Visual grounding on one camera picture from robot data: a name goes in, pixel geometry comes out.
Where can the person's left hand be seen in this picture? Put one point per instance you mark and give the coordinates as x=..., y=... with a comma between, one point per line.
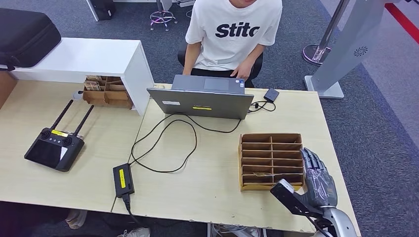
x=243, y=70

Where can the person's right hand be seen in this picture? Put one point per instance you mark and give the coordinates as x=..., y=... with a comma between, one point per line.
x=187, y=71

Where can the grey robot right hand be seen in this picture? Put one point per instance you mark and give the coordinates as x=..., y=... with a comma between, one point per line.
x=320, y=186

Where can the person's left forearm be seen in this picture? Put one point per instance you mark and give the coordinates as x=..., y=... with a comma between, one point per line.
x=255, y=54

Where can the person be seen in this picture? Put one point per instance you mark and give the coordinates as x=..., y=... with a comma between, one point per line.
x=232, y=45

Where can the small card stack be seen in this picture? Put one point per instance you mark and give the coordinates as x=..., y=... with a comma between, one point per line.
x=159, y=86

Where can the large cardboard card organizer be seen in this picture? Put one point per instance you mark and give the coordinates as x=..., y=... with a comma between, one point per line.
x=271, y=163

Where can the black office chair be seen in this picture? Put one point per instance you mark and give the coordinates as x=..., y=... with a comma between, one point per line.
x=181, y=55

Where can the grey laptop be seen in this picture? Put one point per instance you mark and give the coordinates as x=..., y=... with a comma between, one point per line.
x=203, y=104

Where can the small black external drive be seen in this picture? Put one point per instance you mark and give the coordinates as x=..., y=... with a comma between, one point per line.
x=271, y=95

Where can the chrome stool base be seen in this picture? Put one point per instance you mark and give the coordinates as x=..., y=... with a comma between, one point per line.
x=162, y=18

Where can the small cardboard organizer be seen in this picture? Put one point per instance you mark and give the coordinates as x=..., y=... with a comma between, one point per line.
x=108, y=98

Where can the cards in small organizer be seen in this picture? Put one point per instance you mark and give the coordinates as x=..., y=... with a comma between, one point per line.
x=92, y=85

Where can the black computer tower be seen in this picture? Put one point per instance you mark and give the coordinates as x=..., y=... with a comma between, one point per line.
x=101, y=9

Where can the white desk shelf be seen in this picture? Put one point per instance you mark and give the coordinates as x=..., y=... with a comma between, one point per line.
x=82, y=59

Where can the grey kiosk stand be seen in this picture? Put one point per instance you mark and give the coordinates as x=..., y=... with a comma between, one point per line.
x=347, y=49

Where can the small white round object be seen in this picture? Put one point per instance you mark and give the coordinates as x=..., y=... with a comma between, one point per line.
x=78, y=95

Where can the black power adapter yellow label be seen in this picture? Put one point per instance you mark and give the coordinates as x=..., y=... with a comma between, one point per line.
x=123, y=180

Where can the black remote controller with antennas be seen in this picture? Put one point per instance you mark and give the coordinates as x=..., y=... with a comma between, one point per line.
x=54, y=152

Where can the black carrying case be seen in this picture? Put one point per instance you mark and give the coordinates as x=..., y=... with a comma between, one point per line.
x=26, y=36

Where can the white sneaker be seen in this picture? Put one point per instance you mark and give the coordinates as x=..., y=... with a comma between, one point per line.
x=137, y=233

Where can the pale shoe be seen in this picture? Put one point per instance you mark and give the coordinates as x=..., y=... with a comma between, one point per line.
x=77, y=219

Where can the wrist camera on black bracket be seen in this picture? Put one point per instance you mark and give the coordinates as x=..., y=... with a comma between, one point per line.
x=288, y=196

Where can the chrome stanchion post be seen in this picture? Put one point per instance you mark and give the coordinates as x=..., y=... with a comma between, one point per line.
x=314, y=54

